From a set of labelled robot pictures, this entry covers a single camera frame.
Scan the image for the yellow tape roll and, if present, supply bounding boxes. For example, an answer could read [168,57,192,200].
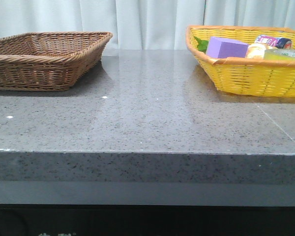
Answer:
[264,49,295,60]

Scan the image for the white curtain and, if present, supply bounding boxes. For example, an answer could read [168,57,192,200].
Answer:
[0,0,295,50]

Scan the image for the brown wicker basket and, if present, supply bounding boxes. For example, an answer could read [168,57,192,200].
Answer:
[0,31,113,91]

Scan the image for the orange toy carrot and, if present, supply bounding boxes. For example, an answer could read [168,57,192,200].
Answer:
[194,36,209,53]

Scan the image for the purple foam cube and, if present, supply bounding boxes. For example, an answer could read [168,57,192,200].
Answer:
[206,36,249,59]

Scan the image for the bread roll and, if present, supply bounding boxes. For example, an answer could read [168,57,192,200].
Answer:
[245,43,274,59]

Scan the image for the purple labelled can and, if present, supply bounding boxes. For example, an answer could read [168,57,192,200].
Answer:
[254,34,292,49]

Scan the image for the yellow woven basket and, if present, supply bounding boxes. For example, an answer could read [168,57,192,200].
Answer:
[185,25,295,97]

